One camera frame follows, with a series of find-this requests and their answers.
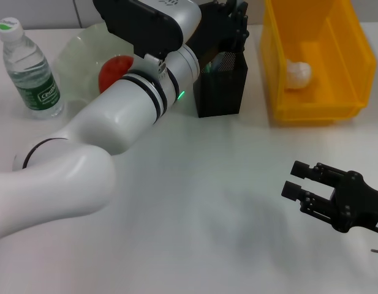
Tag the yellow plastic bin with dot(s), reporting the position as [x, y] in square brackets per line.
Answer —
[329, 92]

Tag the pale green wavy fruit plate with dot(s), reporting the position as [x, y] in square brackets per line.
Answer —
[75, 61]

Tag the orange fruit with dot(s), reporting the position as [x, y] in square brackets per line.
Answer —
[112, 73]

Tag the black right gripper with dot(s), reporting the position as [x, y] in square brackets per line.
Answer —
[360, 205]

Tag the black mesh pen holder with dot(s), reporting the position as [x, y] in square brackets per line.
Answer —
[222, 92]

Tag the white paper ball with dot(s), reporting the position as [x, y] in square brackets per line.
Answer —
[299, 75]

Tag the clear bottle with green label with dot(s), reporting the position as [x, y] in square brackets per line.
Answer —
[32, 76]

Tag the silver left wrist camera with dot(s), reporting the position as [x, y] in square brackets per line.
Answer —
[152, 21]

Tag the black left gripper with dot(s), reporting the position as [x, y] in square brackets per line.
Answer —
[211, 30]

